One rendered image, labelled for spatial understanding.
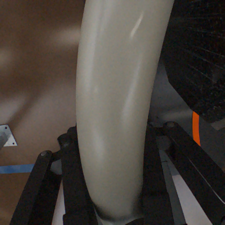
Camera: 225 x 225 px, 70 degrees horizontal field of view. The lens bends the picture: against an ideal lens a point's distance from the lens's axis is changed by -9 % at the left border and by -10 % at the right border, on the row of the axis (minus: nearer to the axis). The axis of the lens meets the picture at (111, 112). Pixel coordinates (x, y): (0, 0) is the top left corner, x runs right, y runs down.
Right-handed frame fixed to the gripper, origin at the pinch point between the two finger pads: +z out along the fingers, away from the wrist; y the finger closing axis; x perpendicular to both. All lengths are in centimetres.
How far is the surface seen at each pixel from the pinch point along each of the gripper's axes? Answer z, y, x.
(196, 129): 82, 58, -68
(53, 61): 93, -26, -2
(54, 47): 93, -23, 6
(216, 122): 25.4, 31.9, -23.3
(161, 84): 85, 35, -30
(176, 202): 25, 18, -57
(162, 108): 85, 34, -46
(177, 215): 19, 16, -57
